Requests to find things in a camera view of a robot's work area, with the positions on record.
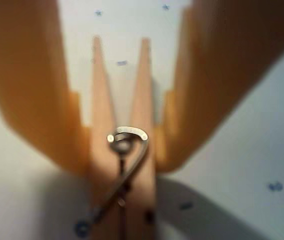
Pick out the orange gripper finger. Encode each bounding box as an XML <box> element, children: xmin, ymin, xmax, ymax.
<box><xmin>0</xmin><ymin>0</ymin><xmax>92</xmax><ymax>176</ymax></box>
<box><xmin>154</xmin><ymin>0</ymin><xmax>284</xmax><ymax>174</ymax></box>

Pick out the wooden clothespin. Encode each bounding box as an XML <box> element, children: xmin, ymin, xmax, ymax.
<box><xmin>88</xmin><ymin>35</ymin><xmax>158</xmax><ymax>240</ymax></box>

